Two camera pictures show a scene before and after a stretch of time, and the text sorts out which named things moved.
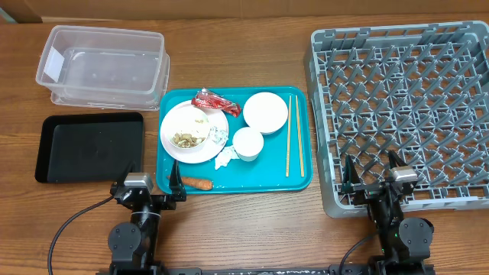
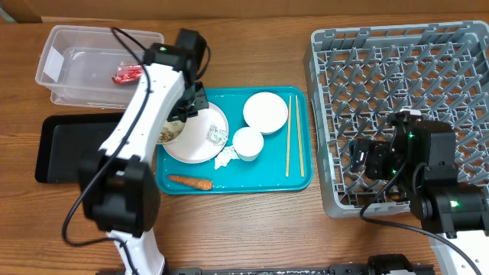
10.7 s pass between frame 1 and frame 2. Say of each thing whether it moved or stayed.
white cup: stayed
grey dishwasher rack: stayed
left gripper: moved
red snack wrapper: moved
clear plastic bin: stayed
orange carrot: stayed
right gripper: moved
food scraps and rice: moved
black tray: stayed
